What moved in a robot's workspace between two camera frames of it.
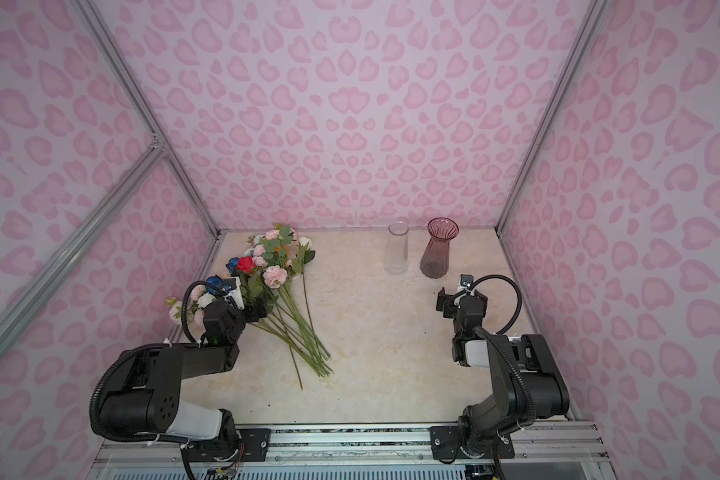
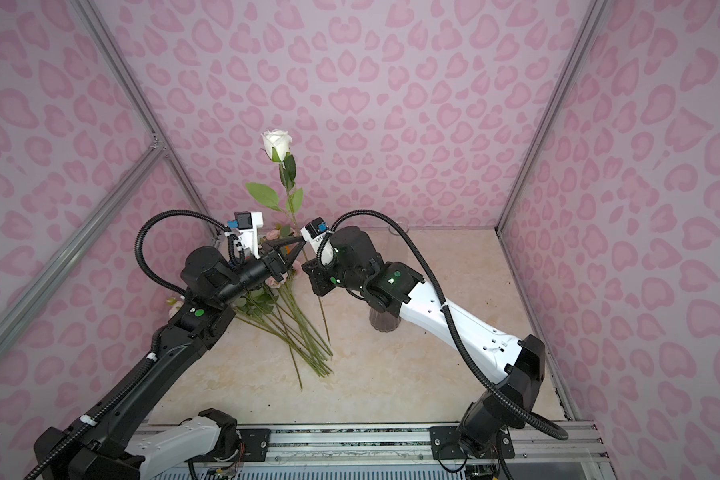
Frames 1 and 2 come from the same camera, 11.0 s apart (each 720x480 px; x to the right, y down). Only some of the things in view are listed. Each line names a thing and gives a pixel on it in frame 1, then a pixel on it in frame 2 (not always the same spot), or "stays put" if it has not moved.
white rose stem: (301, 260) -> (277, 145)
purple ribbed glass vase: (434, 261) -> (383, 321)
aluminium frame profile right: (592, 17) stays put
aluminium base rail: (543, 449) stays put
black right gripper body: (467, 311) -> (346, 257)
